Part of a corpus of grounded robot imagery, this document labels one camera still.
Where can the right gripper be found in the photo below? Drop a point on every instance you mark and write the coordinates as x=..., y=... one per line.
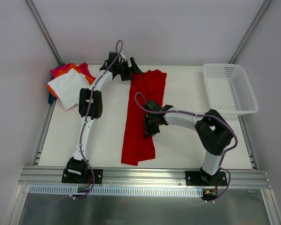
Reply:
x=151, y=126

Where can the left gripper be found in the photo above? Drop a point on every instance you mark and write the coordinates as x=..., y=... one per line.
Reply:
x=127, y=71

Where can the red t shirt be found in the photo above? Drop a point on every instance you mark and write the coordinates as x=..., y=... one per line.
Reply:
x=144, y=87

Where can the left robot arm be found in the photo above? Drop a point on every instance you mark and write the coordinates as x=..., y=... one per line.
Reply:
x=78, y=168

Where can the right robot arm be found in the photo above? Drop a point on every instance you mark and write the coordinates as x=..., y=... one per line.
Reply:
x=216, y=136

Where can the orange folded t shirt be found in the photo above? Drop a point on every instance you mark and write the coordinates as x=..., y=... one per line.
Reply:
x=68, y=78

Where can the pink folded t shirt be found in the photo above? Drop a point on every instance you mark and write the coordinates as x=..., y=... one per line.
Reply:
x=82, y=69

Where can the white folded t shirt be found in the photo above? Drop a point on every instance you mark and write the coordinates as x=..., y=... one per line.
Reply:
x=67, y=87

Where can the white plastic basket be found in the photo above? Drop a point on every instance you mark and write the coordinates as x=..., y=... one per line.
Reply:
x=228, y=89

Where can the blue folded t shirt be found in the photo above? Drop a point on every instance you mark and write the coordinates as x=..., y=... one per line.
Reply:
x=51, y=98

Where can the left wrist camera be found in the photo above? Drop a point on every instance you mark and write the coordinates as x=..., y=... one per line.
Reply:
x=123, y=56

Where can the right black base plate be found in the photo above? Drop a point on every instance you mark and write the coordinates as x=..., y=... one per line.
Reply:
x=193, y=178

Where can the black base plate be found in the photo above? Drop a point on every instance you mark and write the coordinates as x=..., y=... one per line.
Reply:
x=73, y=178
x=193, y=178

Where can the left metal frame post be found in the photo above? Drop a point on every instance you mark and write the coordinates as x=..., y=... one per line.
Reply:
x=43, y=29

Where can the metal frame post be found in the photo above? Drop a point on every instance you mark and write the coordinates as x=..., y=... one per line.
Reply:
x=43, y=29
x=253, y=25

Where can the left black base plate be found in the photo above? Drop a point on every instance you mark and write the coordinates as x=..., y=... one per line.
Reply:
x=73, y=178

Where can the white slotted cable duct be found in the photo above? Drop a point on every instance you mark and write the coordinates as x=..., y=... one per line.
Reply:
x=118, y=191

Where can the aluminium mounting rail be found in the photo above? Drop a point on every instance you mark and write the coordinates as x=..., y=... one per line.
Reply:
x=153, y=178

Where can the right metal frame post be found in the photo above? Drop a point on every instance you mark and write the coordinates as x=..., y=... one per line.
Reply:
x=253, y=25

